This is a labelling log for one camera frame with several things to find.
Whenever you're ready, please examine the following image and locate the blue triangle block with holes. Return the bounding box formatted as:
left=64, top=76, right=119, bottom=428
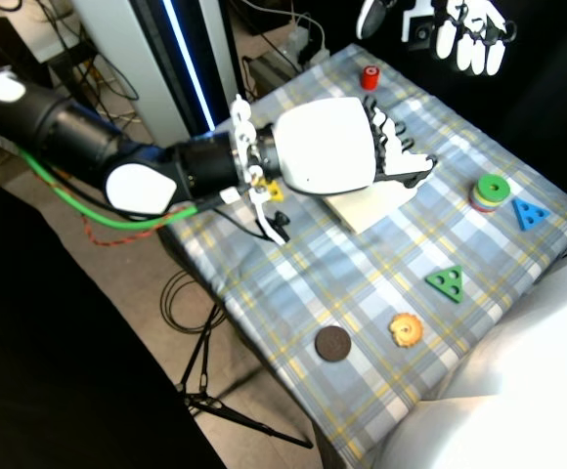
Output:
left=511, top=198, right=552, bottom=232

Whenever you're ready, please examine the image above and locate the yellow triangle block with holes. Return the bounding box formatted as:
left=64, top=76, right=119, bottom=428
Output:
left=252, top=176, right=284, bottom=204

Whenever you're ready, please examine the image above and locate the yellow butter cookie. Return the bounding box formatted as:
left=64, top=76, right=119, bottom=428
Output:
left=388, top=312, right=424, bottom=349

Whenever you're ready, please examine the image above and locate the stacked coloured ring toy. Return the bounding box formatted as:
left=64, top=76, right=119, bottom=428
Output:
left=468, top=173, right=512, bottom=215

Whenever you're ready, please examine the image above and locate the red cylinder block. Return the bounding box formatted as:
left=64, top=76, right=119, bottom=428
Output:
left=360, top=64, right=381, bottom=92

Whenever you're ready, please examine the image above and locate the black frame desk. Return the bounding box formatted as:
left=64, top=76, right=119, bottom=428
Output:
left=0, top=0, right=141, bottom=148

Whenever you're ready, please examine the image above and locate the white black column blue light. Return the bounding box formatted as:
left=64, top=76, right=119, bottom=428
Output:
left=70, top=0, right=250, bottom=147

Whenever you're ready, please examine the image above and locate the blue plaid tablecloth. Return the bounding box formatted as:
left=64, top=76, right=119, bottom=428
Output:
left=173, top=42, right=567, bottom=469

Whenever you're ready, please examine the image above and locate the green triangle block with holes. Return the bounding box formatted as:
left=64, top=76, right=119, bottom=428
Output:
left=424, top=264, right=464, bottom=305

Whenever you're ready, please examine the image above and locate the large white object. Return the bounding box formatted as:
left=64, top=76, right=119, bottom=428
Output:
left=371, top=243, right=567, bottom=469

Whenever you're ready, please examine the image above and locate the black box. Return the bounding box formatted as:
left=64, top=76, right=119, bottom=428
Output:
left=248, top=51, right=309, bottom=97

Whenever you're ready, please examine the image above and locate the small white table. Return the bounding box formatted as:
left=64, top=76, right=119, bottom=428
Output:
left=323, top=168, right=417, bottom=235

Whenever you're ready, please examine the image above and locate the dark brown round cookie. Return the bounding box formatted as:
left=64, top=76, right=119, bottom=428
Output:
left=314, top=325, right=353, bottom=363

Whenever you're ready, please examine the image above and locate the coiled black cable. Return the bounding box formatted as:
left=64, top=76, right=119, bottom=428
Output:
left=159, top=268, right=229, bottom=336

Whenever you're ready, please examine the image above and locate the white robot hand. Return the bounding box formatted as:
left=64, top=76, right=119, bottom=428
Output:
left=355, top=0, right=518, bottom=77
left=271, top=95, right=440, bottom=195

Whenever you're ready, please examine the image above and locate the white power strip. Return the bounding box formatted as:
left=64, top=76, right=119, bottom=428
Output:
left=285, top=19, right=331, bottom=67

